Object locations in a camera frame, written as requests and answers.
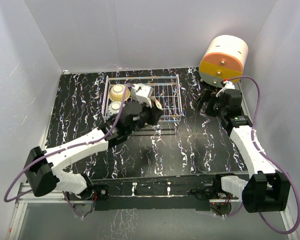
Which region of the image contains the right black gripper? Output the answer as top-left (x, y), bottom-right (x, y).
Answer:
top-left (192, 89), bottom-right (227, 118)

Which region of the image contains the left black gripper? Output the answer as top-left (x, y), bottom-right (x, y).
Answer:
top-left (126, 98), bottom-right (163, 136)

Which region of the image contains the blue white patterned bowl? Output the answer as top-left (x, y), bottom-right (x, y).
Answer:
top-left (107, 101), bottom-right (122, 117)

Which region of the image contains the white leaf patterned bowl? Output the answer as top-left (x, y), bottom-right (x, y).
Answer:
top-left (151, 97), bottom-right (163, 111)

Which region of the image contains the yellow dotted sun bowl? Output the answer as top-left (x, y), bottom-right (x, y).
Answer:
top-left (109, 84), bottom-right (130, 102)

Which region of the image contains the red rimmed patterned bowl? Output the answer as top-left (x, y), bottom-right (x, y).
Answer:
top-left (130, 86), bottom-right (137, 101)

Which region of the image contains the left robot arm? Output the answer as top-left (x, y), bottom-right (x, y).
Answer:
top-left (24, 98), bottom-right (163, 200)

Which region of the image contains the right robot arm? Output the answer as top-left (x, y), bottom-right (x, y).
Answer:
top-left (193, 89), bottom-right (291, 213)

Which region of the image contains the round pastel drawer cabinet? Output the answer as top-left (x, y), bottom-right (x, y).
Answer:
top-left (198, 35), bottom-right (249, 88)

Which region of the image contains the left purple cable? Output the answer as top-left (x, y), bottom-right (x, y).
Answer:
top-left (3, 83), bottom-right (136, 217)

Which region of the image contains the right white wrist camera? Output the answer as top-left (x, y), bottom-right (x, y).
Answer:
top-left (215, 79), bottom-right (236, 98)

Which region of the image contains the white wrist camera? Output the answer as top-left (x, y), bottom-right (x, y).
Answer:
top-left (215, 79), bottom-right (236, 98)
top-left (134, 83), bottom-right (153, 108)

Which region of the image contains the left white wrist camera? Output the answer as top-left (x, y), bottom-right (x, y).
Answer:
top-left (134, 83), bottom-right (153, 108)

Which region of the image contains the white wire dish rack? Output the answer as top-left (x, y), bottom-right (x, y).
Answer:
top-left (101, 74), bottom-right (182, 123)

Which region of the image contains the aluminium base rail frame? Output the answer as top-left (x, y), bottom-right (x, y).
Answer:
top-left (7, 82), bottom-right (300, 240)

